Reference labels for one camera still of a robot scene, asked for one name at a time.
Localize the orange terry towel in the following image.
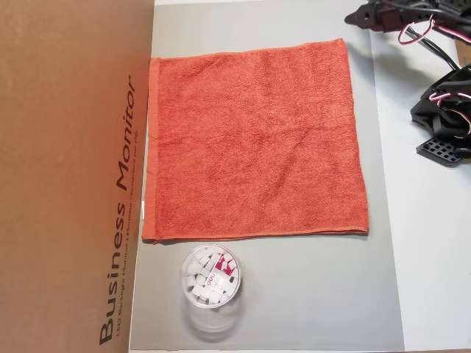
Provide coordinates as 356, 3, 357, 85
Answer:
141, 38, 370, 245

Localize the clear plastic jar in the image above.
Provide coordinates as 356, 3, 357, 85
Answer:
179, 243, 246, 341

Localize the black camera cable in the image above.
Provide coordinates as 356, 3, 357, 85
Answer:
404, 10, 471, 74

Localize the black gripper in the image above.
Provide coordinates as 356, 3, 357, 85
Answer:
343, 0, 410, 32

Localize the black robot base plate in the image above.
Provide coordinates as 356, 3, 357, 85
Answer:
414, 135, 471, 170

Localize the red white eraser packet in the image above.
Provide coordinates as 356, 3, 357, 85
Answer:
204, 253, 237, 296

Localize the grey table mat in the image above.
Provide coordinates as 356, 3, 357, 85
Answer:
128, 0, 406, 352

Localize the brown cardboard monitor box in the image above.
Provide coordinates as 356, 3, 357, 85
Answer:
0, 0, 156, 353

